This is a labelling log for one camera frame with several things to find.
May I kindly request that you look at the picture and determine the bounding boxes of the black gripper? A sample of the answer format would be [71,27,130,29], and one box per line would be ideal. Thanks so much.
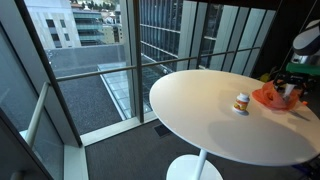
[273,73,308,99]

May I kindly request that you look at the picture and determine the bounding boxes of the orange plastic bag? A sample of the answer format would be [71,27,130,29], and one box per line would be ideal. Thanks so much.
[251,80,308,112]

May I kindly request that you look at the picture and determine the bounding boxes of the yellow object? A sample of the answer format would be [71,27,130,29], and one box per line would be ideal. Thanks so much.
[259,67,278,84]

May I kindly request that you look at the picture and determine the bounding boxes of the supplement bottle with white cap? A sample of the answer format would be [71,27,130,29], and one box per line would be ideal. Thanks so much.
[232,92,251,115]

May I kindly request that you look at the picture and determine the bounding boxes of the metal window handrail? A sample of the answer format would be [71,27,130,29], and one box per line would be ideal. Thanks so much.
[54,46,262,83]

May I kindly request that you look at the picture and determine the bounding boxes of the dark floor vent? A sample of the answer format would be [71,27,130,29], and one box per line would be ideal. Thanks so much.
[152,123,173,138]

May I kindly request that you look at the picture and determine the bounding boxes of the grey window mullion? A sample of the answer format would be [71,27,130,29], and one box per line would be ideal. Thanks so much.
[125,0,145,124]

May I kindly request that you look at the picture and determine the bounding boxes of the white window handrail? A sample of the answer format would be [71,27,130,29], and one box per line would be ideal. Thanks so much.
[24,81,51,148]

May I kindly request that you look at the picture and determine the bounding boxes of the green wrist mount plate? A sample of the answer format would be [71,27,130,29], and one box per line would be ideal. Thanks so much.
[285,62,320,77]

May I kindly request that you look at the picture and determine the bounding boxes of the white table pedestal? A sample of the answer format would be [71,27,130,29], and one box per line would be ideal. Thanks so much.
[165,148,224,180]

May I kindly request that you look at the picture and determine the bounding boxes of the dark window frame post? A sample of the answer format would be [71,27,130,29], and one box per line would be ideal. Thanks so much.
[13,0,84,148]

